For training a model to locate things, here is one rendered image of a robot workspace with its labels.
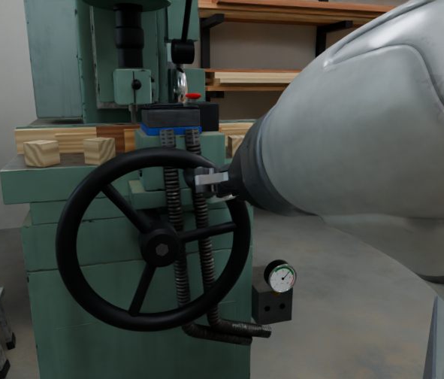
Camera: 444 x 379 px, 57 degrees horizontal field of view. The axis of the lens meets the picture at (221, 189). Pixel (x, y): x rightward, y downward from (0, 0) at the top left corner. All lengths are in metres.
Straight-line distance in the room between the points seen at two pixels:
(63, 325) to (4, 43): 2.60
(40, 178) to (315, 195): 0.60
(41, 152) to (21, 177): 0.05
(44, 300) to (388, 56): 0.76
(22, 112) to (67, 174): 2.50
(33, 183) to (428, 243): 0.66
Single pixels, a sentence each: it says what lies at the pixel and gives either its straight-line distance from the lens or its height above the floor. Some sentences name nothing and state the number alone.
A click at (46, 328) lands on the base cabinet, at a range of 0.88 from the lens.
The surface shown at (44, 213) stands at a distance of 0.78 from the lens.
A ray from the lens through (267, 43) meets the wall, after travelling 3.50.
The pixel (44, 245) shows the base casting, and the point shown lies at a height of 0.76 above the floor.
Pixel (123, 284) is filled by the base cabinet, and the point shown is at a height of 0.66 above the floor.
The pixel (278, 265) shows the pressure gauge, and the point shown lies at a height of 0.69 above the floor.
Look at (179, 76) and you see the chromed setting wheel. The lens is 1.01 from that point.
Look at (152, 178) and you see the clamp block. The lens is 0.67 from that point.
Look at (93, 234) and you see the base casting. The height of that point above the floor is 0.77.
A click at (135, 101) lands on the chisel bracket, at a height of 1.01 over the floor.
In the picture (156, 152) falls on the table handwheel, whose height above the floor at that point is 0.95.
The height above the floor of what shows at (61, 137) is 0.93.
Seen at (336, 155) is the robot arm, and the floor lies 1.01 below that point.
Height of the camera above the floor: 1.04
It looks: 14 degrees down
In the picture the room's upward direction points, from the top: straight up
